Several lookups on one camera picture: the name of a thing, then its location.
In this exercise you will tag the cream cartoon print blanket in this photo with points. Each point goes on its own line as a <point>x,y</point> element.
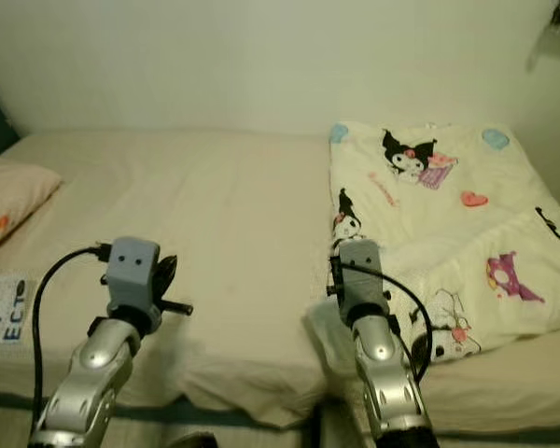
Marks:
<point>457,224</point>

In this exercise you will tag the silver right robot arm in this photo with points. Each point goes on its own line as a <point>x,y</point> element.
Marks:
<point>387,378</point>

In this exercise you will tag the beige sheeted mattress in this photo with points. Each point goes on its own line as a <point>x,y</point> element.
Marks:
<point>224,210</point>

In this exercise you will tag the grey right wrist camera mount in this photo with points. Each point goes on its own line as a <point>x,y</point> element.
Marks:
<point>362,275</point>

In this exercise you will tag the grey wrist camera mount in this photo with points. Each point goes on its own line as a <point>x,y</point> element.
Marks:
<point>131,275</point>
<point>362,275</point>

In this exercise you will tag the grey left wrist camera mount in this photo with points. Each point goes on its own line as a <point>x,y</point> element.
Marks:
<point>131,275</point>

